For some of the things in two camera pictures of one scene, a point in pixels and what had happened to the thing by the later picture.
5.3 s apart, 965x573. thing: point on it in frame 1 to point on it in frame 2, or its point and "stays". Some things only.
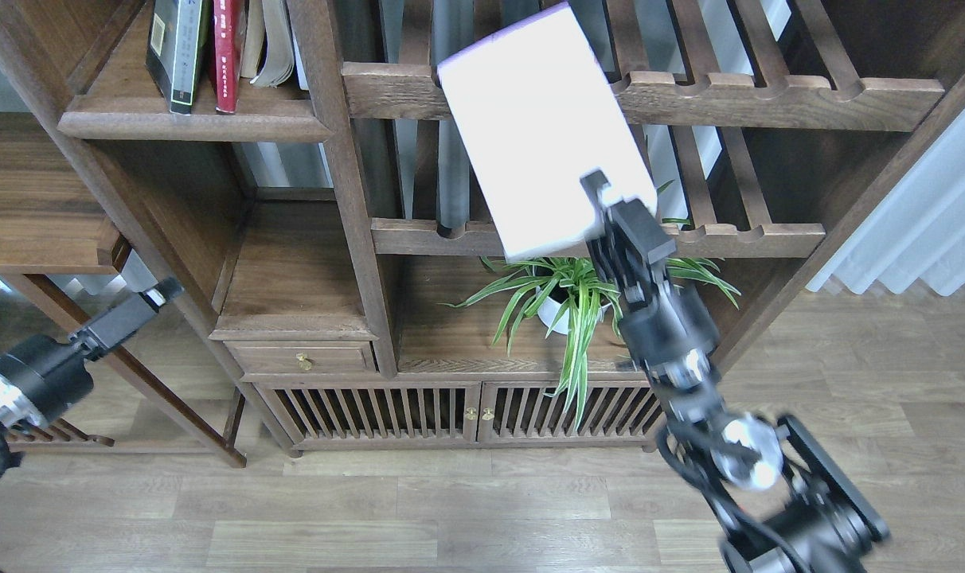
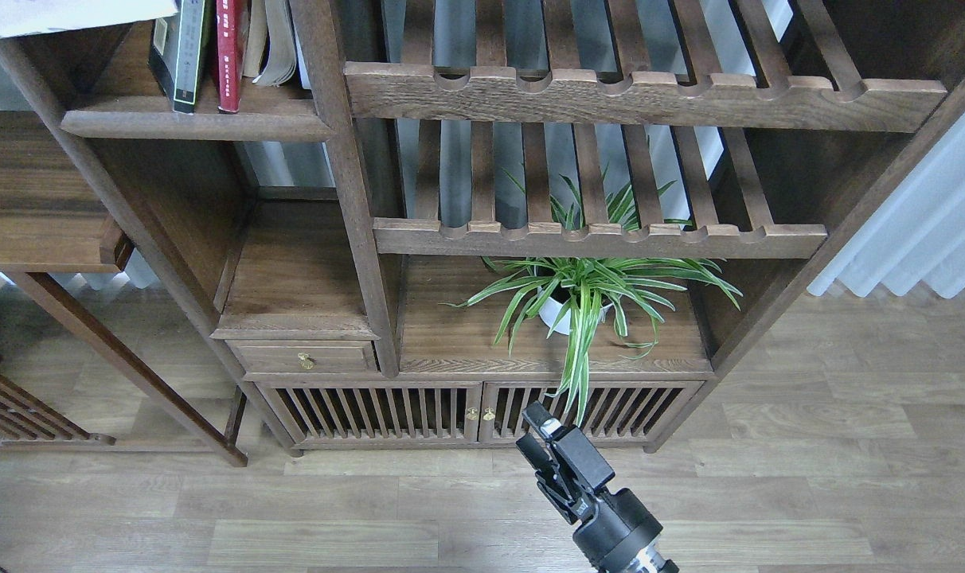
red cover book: (229, 17) stays
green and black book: (177, 45) stays
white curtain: (935, 226) stays
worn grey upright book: (279, 60) stays
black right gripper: (658, 320) to (616, 532)
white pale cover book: (533, 112) to (1, 19)
